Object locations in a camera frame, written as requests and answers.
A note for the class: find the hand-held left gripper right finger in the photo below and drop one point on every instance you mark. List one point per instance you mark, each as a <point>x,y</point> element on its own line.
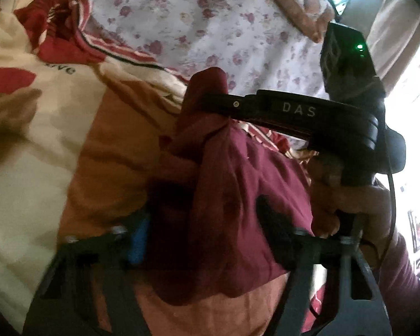
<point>276,224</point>

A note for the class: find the printed polka dot blanket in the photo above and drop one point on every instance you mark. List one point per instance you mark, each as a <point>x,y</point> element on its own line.
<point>56,140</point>

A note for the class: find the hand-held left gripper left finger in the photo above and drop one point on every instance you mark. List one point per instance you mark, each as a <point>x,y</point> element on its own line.
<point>137,243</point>

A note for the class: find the orange quilted pillow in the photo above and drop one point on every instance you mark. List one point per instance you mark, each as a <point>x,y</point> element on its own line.
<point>294,3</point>

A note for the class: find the person's right forearm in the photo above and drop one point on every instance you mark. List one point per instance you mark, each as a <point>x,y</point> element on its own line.
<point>399,276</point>

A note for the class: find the red striped garment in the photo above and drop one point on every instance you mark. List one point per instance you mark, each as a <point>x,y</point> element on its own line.
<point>66,31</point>

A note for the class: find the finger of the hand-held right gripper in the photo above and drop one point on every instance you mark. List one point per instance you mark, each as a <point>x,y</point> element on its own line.
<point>231,106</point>

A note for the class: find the person's right hand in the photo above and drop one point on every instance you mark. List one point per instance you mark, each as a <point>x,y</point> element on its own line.
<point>350,203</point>

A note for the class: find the beige curtain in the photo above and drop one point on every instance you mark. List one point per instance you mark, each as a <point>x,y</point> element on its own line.
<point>392,31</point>

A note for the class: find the maroon garment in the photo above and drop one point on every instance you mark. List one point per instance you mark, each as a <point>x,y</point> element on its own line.
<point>231,196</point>

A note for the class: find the floral bed sheet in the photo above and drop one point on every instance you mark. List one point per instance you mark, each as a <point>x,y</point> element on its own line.
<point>196,24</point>

